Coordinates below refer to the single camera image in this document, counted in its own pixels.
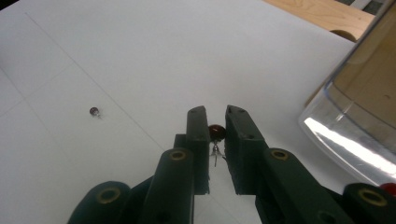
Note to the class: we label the clear drawer with red knob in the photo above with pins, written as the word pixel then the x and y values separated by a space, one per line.
pixel 348 137

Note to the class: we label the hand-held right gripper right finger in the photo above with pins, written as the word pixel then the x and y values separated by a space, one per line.
pixel 243 146

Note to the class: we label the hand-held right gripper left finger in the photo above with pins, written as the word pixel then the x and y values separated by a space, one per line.
pixel 199 140

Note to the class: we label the dark red bead earring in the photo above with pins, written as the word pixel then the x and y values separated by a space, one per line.
pixel 94 110
pixel 217 132

